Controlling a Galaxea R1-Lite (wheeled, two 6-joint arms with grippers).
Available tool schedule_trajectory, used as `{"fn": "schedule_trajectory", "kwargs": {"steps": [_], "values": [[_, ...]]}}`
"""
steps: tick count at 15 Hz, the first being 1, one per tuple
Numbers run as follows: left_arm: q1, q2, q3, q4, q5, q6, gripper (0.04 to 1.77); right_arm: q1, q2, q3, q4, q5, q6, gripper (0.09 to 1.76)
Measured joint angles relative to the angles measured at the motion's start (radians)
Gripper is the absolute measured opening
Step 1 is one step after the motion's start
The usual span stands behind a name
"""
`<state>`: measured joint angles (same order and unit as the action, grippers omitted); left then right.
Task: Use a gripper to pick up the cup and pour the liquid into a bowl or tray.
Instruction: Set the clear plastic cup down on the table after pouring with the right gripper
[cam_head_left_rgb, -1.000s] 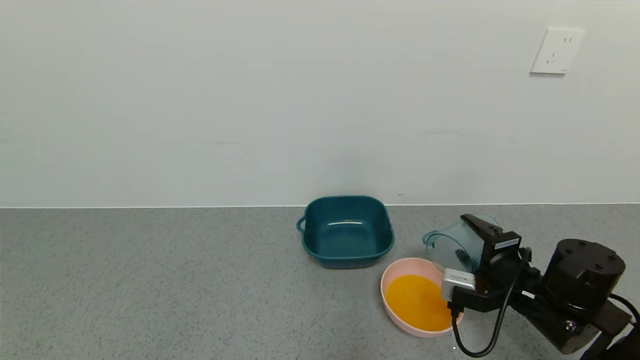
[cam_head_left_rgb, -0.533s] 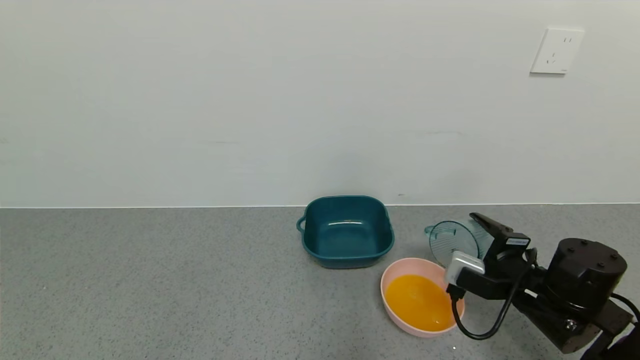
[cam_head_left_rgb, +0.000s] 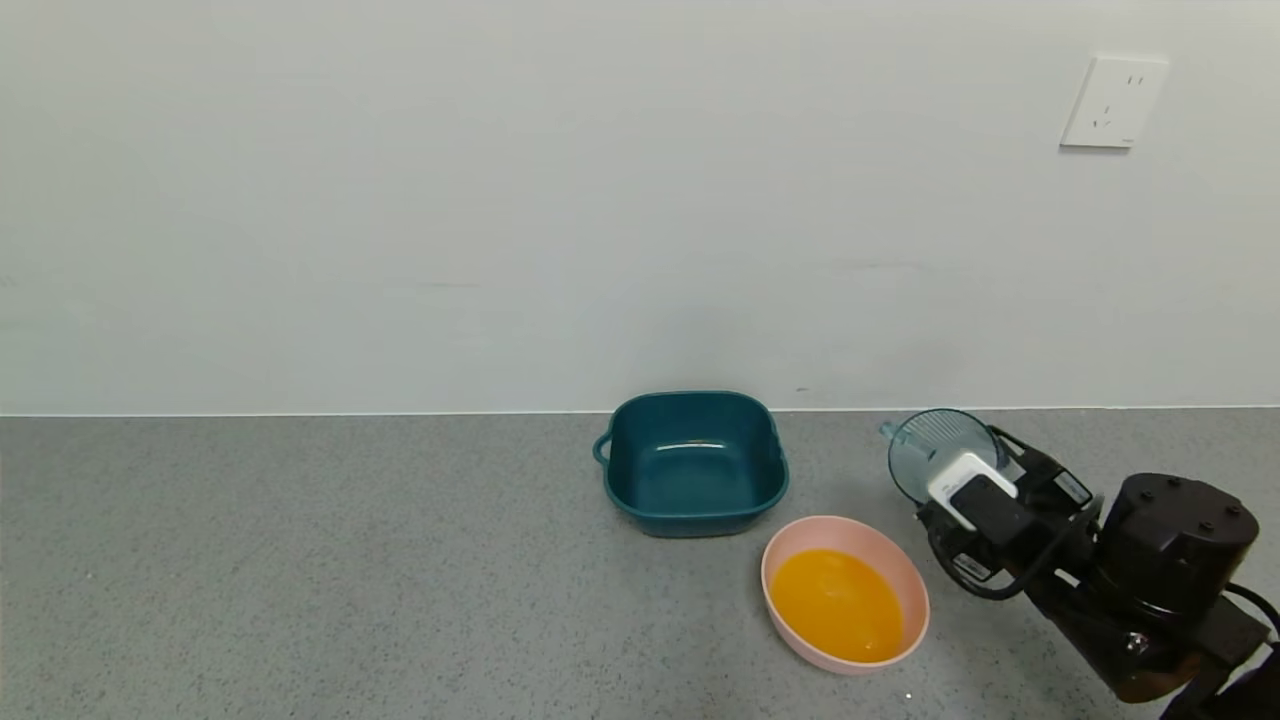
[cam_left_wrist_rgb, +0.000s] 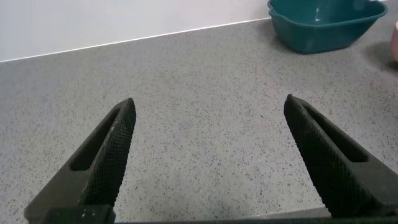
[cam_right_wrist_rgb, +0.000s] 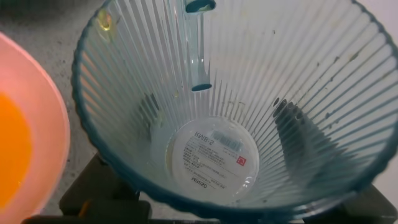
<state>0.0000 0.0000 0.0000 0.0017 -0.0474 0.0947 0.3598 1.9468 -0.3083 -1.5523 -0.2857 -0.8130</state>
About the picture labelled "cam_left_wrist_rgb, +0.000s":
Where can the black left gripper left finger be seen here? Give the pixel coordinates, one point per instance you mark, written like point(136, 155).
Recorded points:
point(102, 165)

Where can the pink plastic bowl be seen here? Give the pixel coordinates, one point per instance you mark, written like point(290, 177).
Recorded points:
point(395, 42)

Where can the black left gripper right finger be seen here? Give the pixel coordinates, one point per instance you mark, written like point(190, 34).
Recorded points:
point(329, 168)

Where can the teal square plastic basin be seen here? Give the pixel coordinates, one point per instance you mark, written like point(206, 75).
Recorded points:
point(323, 28)

